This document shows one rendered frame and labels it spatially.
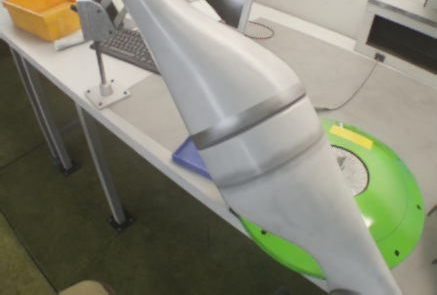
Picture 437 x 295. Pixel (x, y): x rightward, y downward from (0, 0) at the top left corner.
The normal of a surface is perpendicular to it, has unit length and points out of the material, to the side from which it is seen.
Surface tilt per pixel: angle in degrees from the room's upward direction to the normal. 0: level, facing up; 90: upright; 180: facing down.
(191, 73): 71
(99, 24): 90
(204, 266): 0
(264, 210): 86
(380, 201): 8
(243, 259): 0
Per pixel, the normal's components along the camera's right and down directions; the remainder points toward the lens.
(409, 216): 0.35, -0.51
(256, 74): 0.25, -0.28
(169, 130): 0.04, -0.73
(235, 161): -0.44, 0.29
